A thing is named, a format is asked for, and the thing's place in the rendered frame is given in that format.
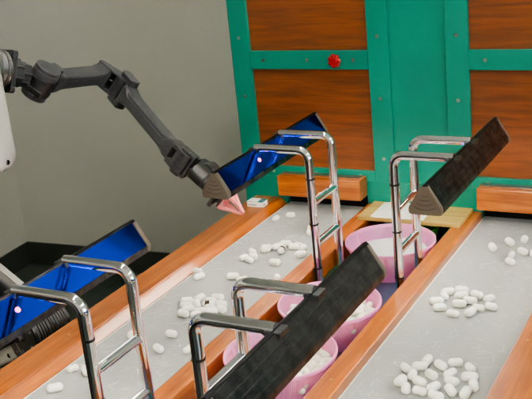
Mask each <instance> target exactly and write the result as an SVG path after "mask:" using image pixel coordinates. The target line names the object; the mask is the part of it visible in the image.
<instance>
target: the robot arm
mask: <svg viewBox="0 0 532 399"><path fill-rule="evenodd" d="M3 50H5V51H7V52H8V53H9V55H10V57H11V59H12V60H13V65H14V73H13V78H12V80H11V82H10V83H9V85H8V86H7V87H6V88H4V91H5V93H14V92H15V87H17V88H18V86H19V87H22V88H21V92H22V93H23V94H24V95H25V96H26V97H27V98H28V99H30V100H32V101H35V102H37V103H44V102H45V101H46V99H47V98H49V96H50V94H51V93H55V92H58V91H59V90H61V89H70V88H77V87H83V86H98V87H100V88H101V89H102V90H103V91H105V92H106V93H107V94H108V96H107V98H108V100H109V101H110V102H111V103H112V105H113V106H114V107H115V108H118V109H124V108H126V109H127V110H128V111H129V112H130V114H132V115H133V117H134V118H135V119H136V120H137V121H138V123H139V124H140V125H141V126H142V128H143V129H144V130H145V132H146V133H147V134H148V135H149V136H150V137H151V138H152V139H153V141H154V142H155V143H156V145H157V146H158V148H159V150H160V151H161V155H162V156H163V157H164V158H165V159H164V161H165V163H166V164H167V165H168V167H169V171H170V172H171V173H172V174H174V175H175V176H176V177H180V178H181V179H182V178H185V177H186V176H188V178H189V179H190V180H192V181H193V182H194V183H195V184H196V185H197V186H199V187H200V188H201V189H202V190H203V188H204V186H205V184H206V182H207V179H208V177H209V176H210V173H211V172H213V171H215V170H216V169H218V168H219V165H218V164H217V163H216V162H213V161H208V160H207V159H205V158H204V159H200V157H199V156H198V155H197V154H196V153H194V152H193V151H192V150H190V149H189V148H188V146H186V145H184V144H183V143H182V141H180V140H179V139H177V138H176V137H175V136H174V135H173V134H172V133H171V132H170V131H169V129H168V128H167V127H166V126H165V125H164V124H163V123H162V122H161V120H160V119H159V118H158V117H157V116H156V114H155V113H154V112H153V111H152V110H151V108H150V107H149V106H148V105H147V103H146V102H145V101H144V100H143V99H142V97H141V96H140V94H139V91H138V90H137V88H138V86H139V84H140V82H139V81H138V80H137V78H136V77H135V76H134V75H133V74H132V73H131V72H129V71H127V70H124V71H123V72H122V71H120V70H118V69H117V68H115V67H114V66H112V65H111V64H109V63H107V62H105V61H104V60H100V61H99V63H96V64H95V65H92V66H79V67H69V68H62V67H60V66H59V65H58V64H56V63H49V62H47V61H44V60H41V59H40V60H37V62H36V63H35V65H34V66H32V65H28V64H27V63H26V62H22V61H21V59H19V58H18V51H15V50H6V49H3ZM110 79H111V80H112V81H111V80H110ZM230 201H231V202H232V203H233V204H234V205H235V206H236V207H237V208H236V207H234V206H232V205H231V204H230ZM214 203H217V204H216V207H217V208H218V209H220V210H224V211H230V212H233V213H235V214H238V215H243V214H244V213H245V211H244V209H243V207H242V205H241V203H240V200H239V199H238V194H236V195H235V196H232V197H231V198H229V199H212V198H210V199H209V201H208V202H207V206H209V207H210V206H211V205H212V204H214Z"/></svg>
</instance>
